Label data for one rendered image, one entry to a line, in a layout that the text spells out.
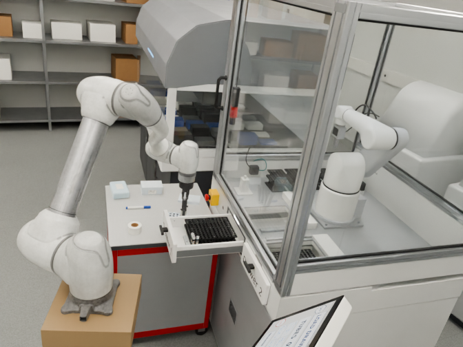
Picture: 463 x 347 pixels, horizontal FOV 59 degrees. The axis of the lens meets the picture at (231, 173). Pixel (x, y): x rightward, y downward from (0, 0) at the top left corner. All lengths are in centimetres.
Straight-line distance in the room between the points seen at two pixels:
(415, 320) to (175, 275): 121
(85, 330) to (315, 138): 102
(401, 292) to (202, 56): 164
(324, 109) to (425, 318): 128
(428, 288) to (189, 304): 126
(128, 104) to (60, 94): 444
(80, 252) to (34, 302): 152
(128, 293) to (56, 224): 38
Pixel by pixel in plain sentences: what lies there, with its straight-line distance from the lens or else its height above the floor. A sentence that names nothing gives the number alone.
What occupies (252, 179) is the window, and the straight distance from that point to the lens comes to 185.
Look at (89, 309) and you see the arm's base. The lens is 161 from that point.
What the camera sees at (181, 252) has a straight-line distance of 189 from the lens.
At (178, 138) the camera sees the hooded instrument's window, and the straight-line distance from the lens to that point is 265.
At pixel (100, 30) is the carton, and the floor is 122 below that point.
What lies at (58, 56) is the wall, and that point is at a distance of 582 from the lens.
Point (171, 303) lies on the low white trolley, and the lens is 243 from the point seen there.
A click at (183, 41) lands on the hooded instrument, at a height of 164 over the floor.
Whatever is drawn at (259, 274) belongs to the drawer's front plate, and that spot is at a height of 92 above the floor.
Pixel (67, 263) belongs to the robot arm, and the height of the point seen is 105.
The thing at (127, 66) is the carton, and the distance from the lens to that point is 550.
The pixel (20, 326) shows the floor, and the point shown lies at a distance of 286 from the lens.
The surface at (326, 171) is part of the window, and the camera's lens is 139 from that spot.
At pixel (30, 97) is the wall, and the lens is 595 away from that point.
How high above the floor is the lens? 202
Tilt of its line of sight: 26 degrees down
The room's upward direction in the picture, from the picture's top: 8 degrees clockwise
